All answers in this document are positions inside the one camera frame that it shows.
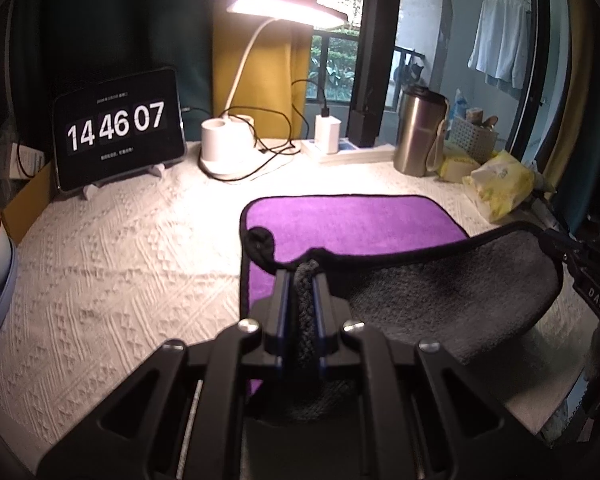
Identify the cat on balcony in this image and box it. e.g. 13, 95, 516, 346
393, 61, 424, 88

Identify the dark green curtain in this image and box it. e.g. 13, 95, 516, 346
9, 0, 213, 140

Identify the purple and grey towel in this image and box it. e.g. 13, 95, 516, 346
239, 195, 564, 425

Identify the white phone charger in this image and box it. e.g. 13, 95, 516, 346
314, 115, 341, 155

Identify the brown cardboard box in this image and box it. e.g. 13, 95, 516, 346
2, 162, 57, 245

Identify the stainless steel thermos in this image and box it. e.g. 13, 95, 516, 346
393, 86, 449, 177

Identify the black lamp cable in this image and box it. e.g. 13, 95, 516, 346
199, 78, 332, 182

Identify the yellow tissue pack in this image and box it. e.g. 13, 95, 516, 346
438, 153, 480, 183
462, 151, 534, 223

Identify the white perforated basket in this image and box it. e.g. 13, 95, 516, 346
449, 117, 498, 164

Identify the black tablet showing clock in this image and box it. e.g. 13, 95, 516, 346
53, 67, 186, 193

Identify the yellow curtain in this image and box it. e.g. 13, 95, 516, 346
212, 0, 315, 139

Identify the white hanging shirt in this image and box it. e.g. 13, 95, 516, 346
467, 0, 530, 91

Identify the white textured tablecloth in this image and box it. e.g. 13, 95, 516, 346
0, 145, 597, 470

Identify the white tablet stand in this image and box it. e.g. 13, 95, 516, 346
81, 162, 166, 200

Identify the white power strip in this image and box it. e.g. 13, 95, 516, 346
300, 138, 394, 164

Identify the white desk lamp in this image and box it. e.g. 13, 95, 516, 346
198, 0, 348, 182

